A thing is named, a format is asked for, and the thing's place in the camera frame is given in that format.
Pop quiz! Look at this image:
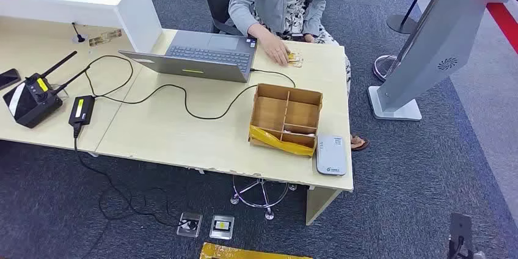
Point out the person's right hand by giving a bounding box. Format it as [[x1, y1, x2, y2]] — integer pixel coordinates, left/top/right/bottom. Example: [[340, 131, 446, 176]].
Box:
[[258, 32, 291, 67]]

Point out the hotel room key card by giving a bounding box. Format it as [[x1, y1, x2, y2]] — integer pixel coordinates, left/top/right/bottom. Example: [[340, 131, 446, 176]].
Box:
[[283, 128, 316, 137]]

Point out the white card reader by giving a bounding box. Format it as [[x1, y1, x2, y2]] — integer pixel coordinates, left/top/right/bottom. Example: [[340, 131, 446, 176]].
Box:
[[315, 133, 348, 177]]

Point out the grey laptop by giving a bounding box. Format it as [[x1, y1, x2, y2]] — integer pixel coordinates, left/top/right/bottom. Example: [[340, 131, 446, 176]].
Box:
[[118, 29, 258, 84]]

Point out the wooden divider box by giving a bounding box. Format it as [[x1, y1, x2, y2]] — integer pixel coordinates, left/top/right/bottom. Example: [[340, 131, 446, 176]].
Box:
[[247, 83, 324, 158]]

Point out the yellow tape strip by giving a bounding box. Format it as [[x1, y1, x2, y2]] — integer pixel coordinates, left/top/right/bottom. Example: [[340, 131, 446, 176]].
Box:
[[249, 125, 316, 158]]

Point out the grey kiosk stand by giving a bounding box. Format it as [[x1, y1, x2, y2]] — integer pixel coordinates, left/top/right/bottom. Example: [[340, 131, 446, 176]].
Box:
[[367, 0, 518, 122]]

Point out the chrome stool base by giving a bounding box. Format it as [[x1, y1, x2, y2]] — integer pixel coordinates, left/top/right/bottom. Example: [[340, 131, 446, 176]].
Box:
[[230, 175, 298, 222]]

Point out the small black desk antenna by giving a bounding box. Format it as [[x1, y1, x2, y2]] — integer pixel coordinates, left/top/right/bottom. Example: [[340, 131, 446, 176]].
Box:
[[71, 22, 88, 44]]

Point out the floor socket with plug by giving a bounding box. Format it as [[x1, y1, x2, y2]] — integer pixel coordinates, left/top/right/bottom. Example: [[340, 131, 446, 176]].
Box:
[[176, 211, 203, 238]]

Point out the black power adapter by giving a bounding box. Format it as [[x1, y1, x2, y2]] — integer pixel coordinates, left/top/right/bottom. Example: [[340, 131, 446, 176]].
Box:
[[68, 95, 96, 128]]

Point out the box wrapped in yellow tape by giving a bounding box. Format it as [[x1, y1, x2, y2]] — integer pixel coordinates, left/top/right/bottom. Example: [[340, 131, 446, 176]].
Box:
[[199, 242, 313, 259]]

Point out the black floor stand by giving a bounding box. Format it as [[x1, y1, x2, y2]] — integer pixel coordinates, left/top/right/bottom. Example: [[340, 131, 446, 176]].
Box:
[[447, 213, 475, 259]]

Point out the black remote controller with antennas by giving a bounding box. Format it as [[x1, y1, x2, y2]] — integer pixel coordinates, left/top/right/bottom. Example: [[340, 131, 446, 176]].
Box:
[[2, 51, 90, 130]]

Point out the black phone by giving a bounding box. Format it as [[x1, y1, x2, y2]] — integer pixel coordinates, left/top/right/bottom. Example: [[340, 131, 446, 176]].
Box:
[[0, 68, 22, 91]]

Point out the chrome stanchion post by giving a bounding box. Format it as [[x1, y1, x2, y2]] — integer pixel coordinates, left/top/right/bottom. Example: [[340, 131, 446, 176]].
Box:
[[372, 54, 399, 82]]

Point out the black stanchion post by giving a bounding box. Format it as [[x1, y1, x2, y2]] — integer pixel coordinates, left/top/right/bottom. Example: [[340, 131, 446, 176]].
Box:
[[386, 0, 440, 35]]

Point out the black laptop charger cable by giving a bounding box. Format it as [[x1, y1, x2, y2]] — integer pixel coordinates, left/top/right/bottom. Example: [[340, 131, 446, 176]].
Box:
[[82, 54, 296, 121]]

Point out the black mains cable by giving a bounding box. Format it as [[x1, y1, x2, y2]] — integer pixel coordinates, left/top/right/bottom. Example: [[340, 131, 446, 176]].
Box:
[[73, 124, 192, 259]]

